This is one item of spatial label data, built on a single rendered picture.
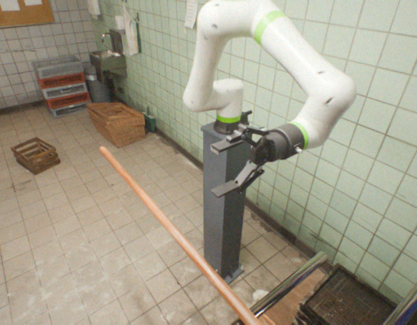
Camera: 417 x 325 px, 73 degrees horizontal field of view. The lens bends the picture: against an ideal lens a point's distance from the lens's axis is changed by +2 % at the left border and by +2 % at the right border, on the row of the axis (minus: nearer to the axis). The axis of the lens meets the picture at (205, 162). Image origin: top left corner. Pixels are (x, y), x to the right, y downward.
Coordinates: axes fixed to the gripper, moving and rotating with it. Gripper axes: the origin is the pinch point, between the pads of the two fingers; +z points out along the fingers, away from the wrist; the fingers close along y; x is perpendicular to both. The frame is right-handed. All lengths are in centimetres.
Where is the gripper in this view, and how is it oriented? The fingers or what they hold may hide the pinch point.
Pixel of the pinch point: (218, 171)
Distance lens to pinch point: 67.2
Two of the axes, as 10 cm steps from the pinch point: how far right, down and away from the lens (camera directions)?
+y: 0.0, 8.2, 5.7
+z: -8.1, 3.4, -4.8
